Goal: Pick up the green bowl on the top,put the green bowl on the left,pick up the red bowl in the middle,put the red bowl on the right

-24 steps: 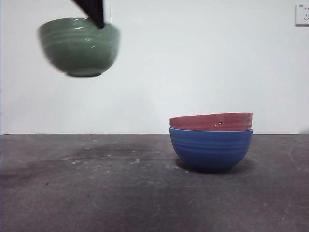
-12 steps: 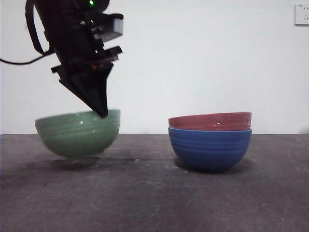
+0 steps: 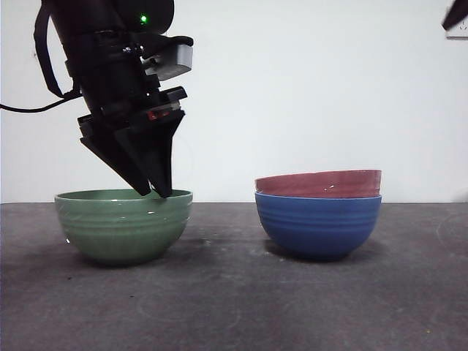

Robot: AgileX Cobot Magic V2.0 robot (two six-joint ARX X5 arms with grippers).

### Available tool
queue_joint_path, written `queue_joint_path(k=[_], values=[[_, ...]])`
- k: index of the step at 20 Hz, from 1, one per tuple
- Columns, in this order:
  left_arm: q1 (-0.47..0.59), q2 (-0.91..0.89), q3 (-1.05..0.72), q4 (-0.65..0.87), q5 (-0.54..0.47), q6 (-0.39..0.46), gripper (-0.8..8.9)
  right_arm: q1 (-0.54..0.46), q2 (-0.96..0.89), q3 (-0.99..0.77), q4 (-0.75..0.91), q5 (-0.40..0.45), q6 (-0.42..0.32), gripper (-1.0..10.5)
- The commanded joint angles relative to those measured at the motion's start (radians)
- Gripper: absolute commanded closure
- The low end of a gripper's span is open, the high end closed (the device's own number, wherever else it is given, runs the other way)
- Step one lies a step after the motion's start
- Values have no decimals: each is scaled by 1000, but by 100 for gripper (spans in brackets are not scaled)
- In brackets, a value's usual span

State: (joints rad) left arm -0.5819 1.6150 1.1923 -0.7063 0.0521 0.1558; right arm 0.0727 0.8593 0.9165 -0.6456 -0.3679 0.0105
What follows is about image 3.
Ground white wall socket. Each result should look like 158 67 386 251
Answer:
445 20 468 40

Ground green ribbed bowl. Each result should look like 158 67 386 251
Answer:
54 188 194 267

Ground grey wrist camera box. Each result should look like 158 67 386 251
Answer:
140 36 195 81

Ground blue ribbed bowl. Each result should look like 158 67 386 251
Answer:
254 192 382 262

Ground thin black cable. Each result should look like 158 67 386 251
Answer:
0 86 82 113

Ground red ribbed bowl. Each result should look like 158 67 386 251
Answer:
254 169 384 199

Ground black looped cable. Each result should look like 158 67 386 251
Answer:
32 2 66 99

